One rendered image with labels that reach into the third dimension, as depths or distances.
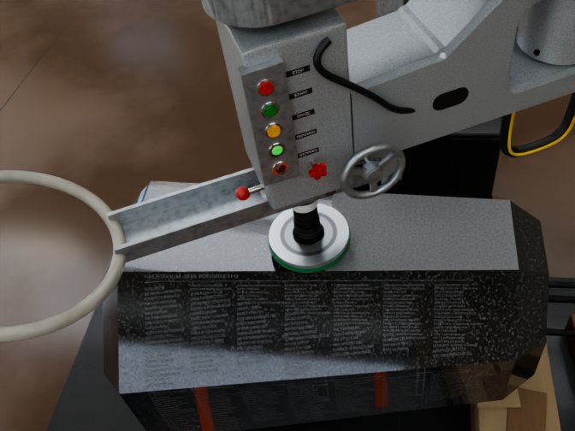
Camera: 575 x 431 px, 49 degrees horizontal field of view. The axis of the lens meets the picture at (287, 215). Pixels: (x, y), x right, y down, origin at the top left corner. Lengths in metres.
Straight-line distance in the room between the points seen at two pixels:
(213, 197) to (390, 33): 0.55
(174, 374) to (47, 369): 1.04
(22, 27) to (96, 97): 1.10
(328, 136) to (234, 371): 0.75
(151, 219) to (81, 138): 2.15
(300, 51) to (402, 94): 0.27
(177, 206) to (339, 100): 0.50
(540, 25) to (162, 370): 1.28
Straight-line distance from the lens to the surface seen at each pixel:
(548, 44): 1.54
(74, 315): 1.34
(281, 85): 1.16
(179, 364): 1.79
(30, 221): 3.32
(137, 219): 1.53
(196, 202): 1.53
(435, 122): 1.43
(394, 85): 1.30
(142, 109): 3.69
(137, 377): 1.84
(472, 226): 1.75
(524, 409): 2.15
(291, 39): 1.14
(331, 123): 1.28
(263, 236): 1.75
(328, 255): 1.61
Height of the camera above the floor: 2.18
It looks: 49 degrees down
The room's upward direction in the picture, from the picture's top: 10 degrees counter-clockwise
